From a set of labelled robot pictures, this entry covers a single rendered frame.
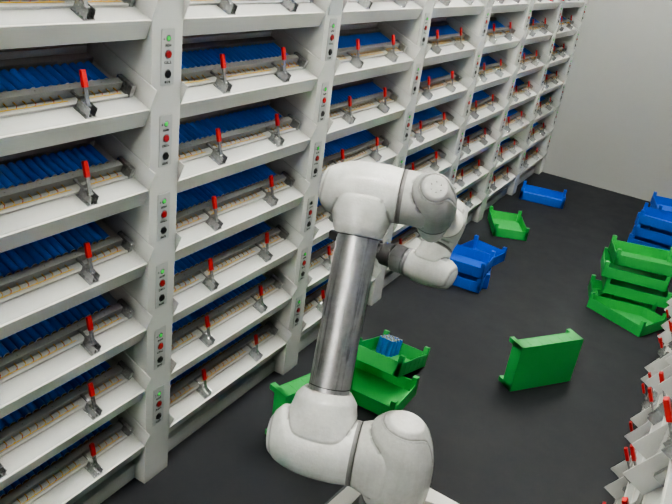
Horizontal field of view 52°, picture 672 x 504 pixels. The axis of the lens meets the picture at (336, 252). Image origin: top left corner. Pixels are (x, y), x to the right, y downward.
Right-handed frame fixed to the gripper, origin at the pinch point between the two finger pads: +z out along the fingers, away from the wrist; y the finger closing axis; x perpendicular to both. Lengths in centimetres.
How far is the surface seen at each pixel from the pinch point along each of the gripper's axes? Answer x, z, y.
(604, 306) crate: -53, -76, 138
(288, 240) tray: -5.1, 16.1, -5.4
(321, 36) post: 63, 13, -6
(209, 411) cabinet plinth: -56, 16, -41
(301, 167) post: 21.3, 14.5, -5.2
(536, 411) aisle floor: -59, -72, 40
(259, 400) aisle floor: -59, 10, -22
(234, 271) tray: -5.8, 15.1, -35.7
